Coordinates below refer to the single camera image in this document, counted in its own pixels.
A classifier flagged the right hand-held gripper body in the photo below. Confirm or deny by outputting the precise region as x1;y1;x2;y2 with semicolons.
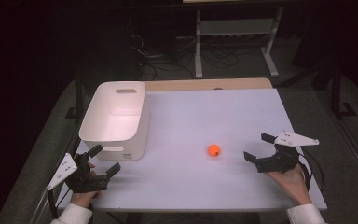
255;131;321;174

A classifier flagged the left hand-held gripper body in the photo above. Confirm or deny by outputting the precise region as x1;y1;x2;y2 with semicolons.
46;152;110;194

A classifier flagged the white plastic bin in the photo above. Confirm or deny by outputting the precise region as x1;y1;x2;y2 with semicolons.
78;81;151;161

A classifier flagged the orange ball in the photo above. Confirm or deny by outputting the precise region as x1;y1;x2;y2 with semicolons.
207;144;221;158

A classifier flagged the person's left hand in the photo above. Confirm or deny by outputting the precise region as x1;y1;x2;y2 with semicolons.
69;162;103;208

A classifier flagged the person's right hand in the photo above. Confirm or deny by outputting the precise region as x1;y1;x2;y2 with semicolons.
265;162;312;206

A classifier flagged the black metal stand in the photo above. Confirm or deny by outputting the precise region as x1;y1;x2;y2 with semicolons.
330;59;357;119
64;69;87;124

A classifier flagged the wooden board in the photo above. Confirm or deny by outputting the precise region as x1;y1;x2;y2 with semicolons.
144;77;273;92

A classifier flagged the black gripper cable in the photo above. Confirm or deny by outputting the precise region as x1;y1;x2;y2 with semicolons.
296;150;325;192

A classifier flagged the white metal table frame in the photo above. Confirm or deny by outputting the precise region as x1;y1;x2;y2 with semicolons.
194;7;284;78

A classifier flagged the tangle of floor cables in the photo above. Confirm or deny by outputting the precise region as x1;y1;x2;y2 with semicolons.
130;34;262;80

